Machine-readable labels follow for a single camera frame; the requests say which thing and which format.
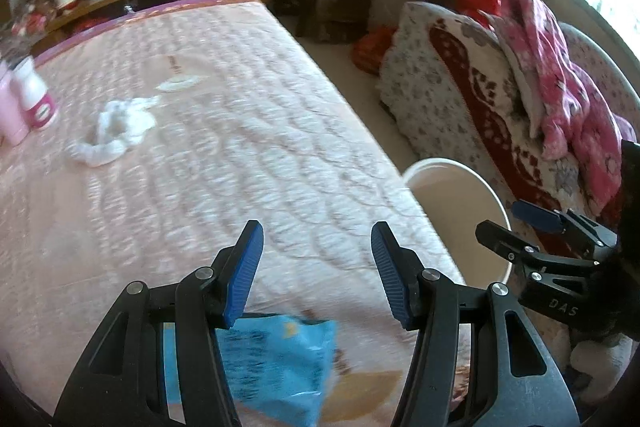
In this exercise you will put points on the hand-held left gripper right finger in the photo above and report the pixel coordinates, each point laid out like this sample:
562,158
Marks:
390,277

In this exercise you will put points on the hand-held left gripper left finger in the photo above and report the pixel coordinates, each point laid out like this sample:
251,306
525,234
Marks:
245,272

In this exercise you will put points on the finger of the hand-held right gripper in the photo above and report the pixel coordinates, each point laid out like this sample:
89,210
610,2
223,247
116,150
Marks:
535,214
500,239

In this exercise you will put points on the white bucket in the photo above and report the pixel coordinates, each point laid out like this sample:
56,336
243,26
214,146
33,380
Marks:
450,202

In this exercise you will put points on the blue plastic packet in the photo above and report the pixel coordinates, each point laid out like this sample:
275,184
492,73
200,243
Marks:
280,357

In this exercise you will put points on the pink patterned garment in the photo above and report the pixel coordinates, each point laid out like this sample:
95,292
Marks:
560,72

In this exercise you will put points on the floral quilt with red pattern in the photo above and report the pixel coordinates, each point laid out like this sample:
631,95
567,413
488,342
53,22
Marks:
450,72

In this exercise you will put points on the crumpled white tissue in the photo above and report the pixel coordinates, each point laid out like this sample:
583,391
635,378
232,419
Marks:
120,122

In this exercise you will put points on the red bag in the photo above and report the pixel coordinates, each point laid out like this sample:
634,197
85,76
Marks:
375,49

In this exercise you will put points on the white bottle with pink label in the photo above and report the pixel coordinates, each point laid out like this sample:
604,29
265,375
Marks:
37,104

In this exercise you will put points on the pink insulated bottle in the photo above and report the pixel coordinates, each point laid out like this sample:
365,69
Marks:
12,112

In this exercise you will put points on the pile of clear plastic bags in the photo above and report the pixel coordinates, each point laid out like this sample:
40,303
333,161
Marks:
32,17

